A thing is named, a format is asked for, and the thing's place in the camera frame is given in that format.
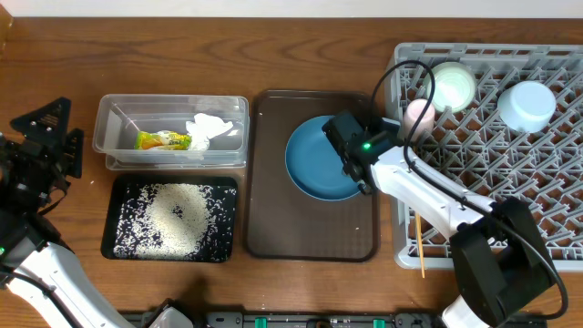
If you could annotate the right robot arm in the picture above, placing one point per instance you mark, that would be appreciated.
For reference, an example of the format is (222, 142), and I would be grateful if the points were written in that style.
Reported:
(501, 262)

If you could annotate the yellow green snack wrapper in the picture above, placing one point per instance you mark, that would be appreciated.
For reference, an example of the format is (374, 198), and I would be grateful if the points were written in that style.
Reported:
(162, 140)

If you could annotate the black tray bin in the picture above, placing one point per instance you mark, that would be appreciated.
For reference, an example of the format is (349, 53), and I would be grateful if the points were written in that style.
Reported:
(109, 214)

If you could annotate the white tissue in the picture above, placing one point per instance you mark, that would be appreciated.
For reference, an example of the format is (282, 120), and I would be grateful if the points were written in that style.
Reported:
(203, 129)

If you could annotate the mint green bowl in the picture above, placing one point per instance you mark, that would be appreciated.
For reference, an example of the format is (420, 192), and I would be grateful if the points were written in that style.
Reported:
(455, 87)

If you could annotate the brown serving tray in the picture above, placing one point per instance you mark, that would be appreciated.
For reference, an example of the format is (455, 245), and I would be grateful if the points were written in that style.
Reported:
(282, 222)

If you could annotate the grey dishwasher rack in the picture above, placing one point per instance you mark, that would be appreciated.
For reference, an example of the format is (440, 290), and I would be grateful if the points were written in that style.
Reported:
(477, 150)

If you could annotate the pink cup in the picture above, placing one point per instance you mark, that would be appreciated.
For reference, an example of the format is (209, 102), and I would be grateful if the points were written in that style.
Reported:
(412, 113)

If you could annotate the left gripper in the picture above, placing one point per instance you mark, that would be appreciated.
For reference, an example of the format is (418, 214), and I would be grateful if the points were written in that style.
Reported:
(48, 162)

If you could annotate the dark blue plate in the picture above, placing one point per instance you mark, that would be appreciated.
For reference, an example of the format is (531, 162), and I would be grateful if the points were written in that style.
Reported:
(314, 166)

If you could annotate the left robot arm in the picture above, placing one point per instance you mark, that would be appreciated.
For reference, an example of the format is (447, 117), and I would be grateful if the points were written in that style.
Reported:
(36, 264)

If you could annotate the clear plastic bin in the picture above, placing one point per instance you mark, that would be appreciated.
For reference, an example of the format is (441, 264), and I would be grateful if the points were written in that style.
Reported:
(120, 117)

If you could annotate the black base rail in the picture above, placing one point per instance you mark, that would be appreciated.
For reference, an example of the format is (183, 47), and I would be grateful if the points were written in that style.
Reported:
(274, 320)

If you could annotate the light blue bowl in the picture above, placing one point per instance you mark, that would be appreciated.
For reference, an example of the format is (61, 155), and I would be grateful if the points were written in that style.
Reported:
(527, 106)

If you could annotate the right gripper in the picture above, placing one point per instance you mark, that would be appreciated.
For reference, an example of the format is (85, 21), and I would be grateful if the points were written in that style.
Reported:
(346, 165)

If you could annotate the pile of white rice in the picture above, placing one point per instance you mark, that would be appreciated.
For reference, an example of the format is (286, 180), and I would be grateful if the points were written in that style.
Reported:
(173, 221)

